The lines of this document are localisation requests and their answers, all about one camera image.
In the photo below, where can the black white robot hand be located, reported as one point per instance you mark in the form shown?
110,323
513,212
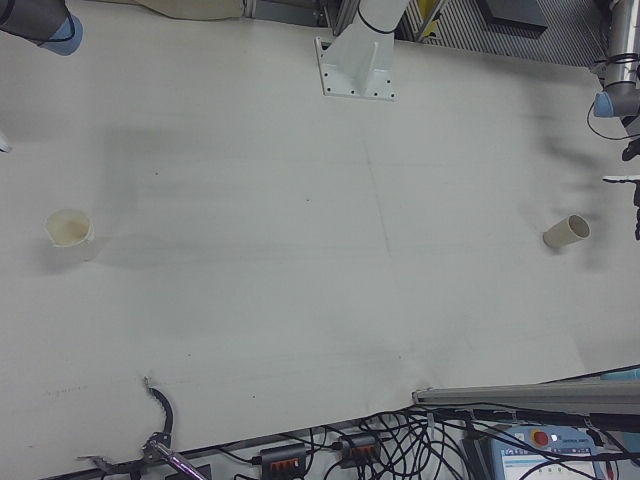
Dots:
625,179
4,142

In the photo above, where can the plain beige paper cup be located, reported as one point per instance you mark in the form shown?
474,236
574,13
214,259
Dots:
565,234

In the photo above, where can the beige paper cup with spout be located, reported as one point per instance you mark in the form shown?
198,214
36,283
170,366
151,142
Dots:
70,227

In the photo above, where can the grey corrugated panel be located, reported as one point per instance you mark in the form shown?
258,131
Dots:
500,42

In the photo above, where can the light blue plastic bin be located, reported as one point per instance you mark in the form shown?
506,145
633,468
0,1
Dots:
625,374

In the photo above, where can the black flat box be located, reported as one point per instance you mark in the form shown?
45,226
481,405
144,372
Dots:
515,15

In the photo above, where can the teach pendant with red button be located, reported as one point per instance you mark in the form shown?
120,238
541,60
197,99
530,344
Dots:
545,452

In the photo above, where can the black adapter with orange buttons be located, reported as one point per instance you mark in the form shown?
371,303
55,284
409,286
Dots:
358,445
283,457

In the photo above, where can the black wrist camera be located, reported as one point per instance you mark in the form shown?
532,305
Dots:
632,150

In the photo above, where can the aluminium profile post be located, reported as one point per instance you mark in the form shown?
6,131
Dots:
525,392

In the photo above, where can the white metal mount bracket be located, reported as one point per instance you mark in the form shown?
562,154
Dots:
357,65

